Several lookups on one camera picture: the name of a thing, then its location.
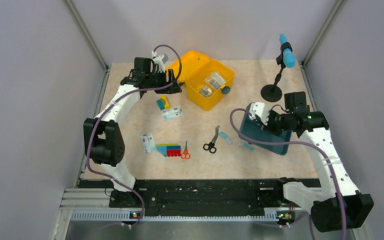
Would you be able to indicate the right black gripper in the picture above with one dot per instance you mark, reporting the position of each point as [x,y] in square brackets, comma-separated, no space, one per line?
[268,126]

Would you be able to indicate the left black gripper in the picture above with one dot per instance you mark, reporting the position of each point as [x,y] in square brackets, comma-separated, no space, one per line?
[173,89]

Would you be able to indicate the teal divided tray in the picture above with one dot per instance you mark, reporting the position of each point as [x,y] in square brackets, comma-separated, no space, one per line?
[253,129]

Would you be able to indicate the yellow plastic medicine box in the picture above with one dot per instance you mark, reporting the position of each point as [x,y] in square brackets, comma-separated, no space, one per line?
[196,66]

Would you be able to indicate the clear bag teal items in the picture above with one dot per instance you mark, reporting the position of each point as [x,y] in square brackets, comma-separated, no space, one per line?
[205,90]

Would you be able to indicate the green white bandage packet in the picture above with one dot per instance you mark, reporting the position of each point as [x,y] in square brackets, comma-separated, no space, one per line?
[215,80]

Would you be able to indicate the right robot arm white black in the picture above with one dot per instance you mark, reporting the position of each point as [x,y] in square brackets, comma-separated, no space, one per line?
[340,205]

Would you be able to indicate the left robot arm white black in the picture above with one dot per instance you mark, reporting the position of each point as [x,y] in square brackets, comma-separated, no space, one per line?
[103,140]

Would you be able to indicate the yellow teal tape roll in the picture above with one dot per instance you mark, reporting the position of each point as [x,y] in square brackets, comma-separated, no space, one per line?
[163,103]

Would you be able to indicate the blue microphone on stand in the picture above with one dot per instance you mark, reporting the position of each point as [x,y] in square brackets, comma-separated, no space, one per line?
[286,59]

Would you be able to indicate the white blue wipe sachets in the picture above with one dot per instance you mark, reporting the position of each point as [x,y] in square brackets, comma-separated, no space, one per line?
[148,143]

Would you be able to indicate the light blue plaster strip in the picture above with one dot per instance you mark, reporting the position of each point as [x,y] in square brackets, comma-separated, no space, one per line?
[225,137]

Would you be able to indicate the colourful stacked card pack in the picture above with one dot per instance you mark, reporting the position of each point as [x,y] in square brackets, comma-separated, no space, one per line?
[169,150]

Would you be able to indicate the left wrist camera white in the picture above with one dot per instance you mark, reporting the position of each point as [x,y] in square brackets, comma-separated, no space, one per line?
[159,61]

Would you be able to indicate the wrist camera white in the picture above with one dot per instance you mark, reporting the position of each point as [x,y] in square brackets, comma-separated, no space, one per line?
[159,61]
[259,111]

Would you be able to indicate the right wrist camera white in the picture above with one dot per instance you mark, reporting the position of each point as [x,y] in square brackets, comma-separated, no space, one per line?
[259,111]

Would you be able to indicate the orange handled scissors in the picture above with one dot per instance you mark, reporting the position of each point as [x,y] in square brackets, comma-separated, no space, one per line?
[185,154]

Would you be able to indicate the black handled scissors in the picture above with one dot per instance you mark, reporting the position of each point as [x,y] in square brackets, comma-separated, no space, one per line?
[210,147]

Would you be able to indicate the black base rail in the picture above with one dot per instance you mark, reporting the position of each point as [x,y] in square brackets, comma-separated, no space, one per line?
[202,197]

